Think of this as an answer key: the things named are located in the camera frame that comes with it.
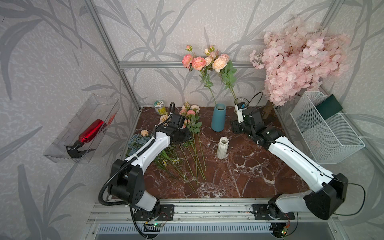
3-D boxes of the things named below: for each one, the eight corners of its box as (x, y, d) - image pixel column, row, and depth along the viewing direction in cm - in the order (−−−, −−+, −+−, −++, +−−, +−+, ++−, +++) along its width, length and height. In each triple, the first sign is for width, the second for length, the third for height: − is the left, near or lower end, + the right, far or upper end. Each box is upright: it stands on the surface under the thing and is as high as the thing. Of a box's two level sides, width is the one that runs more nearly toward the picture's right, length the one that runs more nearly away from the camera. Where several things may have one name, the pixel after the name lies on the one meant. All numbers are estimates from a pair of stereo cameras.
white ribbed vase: (217, 159, 94) (219, 145, 81) (216, 151, 98) (219, 136, 85) (225, 159, 94) (229, 145, 81) (224, 151, 98) (228, 136, 85)
